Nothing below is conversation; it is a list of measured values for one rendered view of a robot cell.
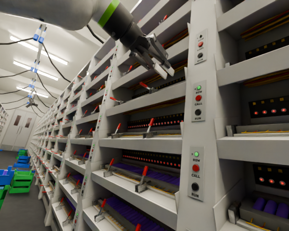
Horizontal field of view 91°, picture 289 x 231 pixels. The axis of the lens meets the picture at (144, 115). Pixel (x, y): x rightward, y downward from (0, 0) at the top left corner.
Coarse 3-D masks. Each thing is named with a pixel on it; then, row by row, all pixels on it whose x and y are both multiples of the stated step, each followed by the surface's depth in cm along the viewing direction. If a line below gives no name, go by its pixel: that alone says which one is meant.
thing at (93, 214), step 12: (108, 192) 86; (84, 204) 77; (96, 204) 79; (108, 204) 75; (120, 204) 74; (132, 204) 72; (84, 216) 74; (96, 216) 66; (108, 216) 66; (120, 216) 63; (132, 216) 63; (144, 216) 62; (96, 228) 61; (108, 228) 59; (120, 228) 57; (132, 228) 55; (144, 228) 55; (156, 228) 54; (168, 228) 53
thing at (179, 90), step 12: (180, 84) 48; (144, 96) 62; (156, 96) 57; (168, 96) 52; (180, 96) 48; (108, 108) 93; (120, 108) 78; (132, 108) 69; (144, 108) 78; (156, 108) 79
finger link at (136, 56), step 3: (129, 54) 54; (132, 54) 54; (132, 57) 54; (135, 57) 54; (138, 57) 55; (138, 60) 55; (141, 60) 55; (141, 63) 56; (144, 63) 56; (144, 66) 57; (147, 66) 57; (147, 69) 57
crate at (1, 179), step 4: (8, 168) 98; (0, 172) 96; (8, 172) 98; (12, 172) 87; (0, 176) 83; (4, 176) 84; (8, 176) 85; (12, 176) 86; (0, 180) 83; (4, 180) 84; (8, 180) 85; (0, 184) 83; (4, 184) 84; (8, 184) 85
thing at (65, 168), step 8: (96, 64) 167; (88, 80) 158; (80, 96) 160; (88, 96) 156; (80, 104) 150; (88, 104) 155; (80, 112) 149; (88, 112) 154; (72, 128) 144; (80, 128) 147; (88, 128) 152; (72, 144) 140; (80, 144) 145; (64, 152) 142; (64, 160) 134; (64, 168) 133; (72, 168) 138; (56, 184) 129; (56, 192) 127; (48, 208) 127; (48, 216) 121; (48, 224) 120
